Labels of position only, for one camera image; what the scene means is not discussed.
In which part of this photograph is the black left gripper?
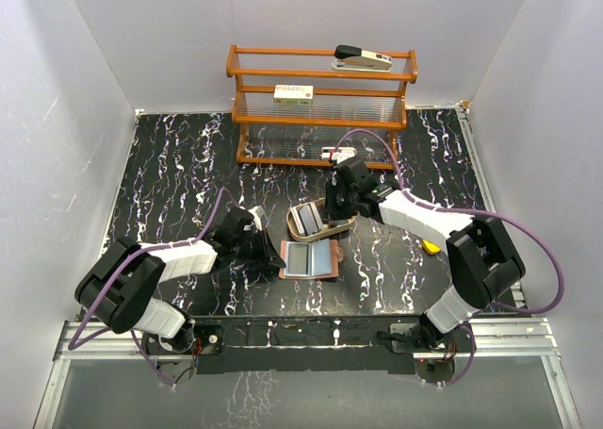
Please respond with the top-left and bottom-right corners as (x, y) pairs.
(233, 226), (285, 271)

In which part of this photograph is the pink leather card holder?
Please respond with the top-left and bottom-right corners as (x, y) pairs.
(279, 239), (343, 280)

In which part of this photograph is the grey credit card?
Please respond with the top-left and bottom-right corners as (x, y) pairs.
(286, 242), (308, 276)

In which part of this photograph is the beige wooden tray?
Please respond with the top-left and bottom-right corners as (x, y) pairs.
(285, 198), (356, 243)

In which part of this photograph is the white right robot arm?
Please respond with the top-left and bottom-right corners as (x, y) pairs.
(325, 157), (526, 351)

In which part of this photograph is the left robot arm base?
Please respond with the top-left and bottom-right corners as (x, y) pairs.
(131, 320), (224, 392)

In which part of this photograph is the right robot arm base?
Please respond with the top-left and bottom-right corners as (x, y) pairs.
(376, 322), (477, 361)

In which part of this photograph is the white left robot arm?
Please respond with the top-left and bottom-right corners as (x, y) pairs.
(74, 206), (285, 353)

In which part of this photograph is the stack of credit cards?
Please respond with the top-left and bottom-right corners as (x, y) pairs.
(290, 202), (324, 237)

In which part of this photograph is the small white stapler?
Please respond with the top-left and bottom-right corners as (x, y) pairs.
(320, 147), (357, 162)

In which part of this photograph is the yellow and grey sharpener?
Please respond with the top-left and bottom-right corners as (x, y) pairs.
(421, 239), (441, 256)

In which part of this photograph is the orange wooden shelf rack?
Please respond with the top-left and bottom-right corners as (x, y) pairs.
(225, 45), (418, 167)

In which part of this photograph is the white staples box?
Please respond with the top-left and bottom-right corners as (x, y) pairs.
(273, 84), (314, 107)

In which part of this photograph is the black and white stapler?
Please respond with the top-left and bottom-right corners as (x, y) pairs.
(332, 44), (392, 73)

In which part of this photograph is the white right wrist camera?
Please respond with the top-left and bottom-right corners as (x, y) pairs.
(329, 149), (355, 165)

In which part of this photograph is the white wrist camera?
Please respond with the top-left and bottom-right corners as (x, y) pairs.
(329, 149), (355, 165)
(249, 206), (265, 230)

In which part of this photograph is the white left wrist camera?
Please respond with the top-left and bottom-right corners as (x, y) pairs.
(249, 206), (265, 230)

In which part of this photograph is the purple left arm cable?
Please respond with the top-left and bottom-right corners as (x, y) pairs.
(67, 187), (241, 351)

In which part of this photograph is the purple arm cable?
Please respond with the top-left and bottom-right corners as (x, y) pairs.
(336, 129), (565, 315)
(67, 187), (241, 351)

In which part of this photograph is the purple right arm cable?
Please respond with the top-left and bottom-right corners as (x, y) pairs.
(336, 129), (565, 315)

